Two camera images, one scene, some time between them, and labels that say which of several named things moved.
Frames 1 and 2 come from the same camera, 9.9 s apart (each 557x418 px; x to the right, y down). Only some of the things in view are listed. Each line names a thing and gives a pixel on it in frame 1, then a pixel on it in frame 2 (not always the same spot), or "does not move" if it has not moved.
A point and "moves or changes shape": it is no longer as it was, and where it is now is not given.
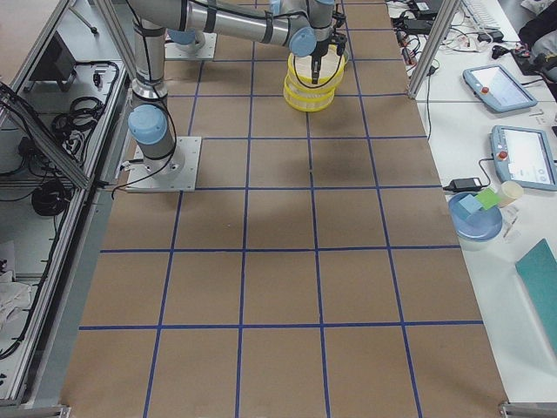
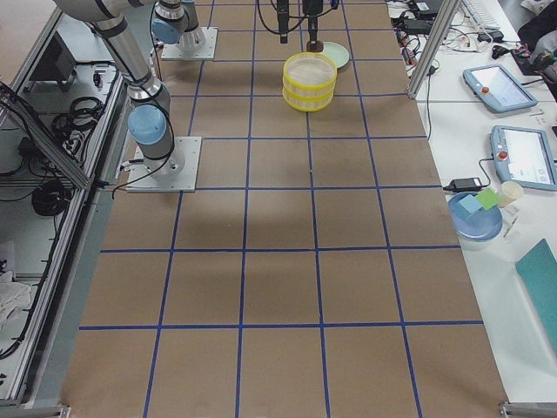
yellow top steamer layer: [299, 80] moves or changes shape
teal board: [538, 270] does not move
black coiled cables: [50, 198] does not move
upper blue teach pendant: [494, 85] does not move
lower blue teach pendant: [524, 156] does not move
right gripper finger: [316, 63] -> [283, 7]
